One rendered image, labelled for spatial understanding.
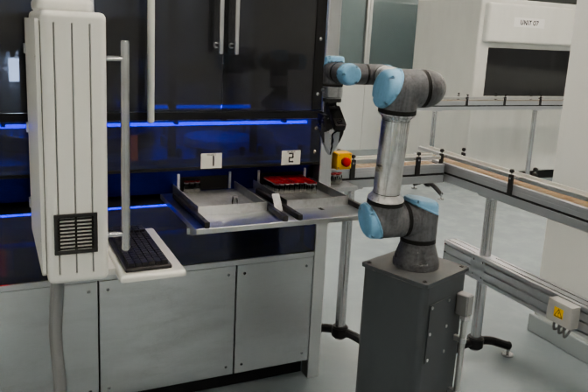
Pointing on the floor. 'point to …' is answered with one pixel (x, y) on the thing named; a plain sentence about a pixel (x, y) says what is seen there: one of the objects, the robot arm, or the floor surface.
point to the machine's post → (321, 172)
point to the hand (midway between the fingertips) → (330, 151)
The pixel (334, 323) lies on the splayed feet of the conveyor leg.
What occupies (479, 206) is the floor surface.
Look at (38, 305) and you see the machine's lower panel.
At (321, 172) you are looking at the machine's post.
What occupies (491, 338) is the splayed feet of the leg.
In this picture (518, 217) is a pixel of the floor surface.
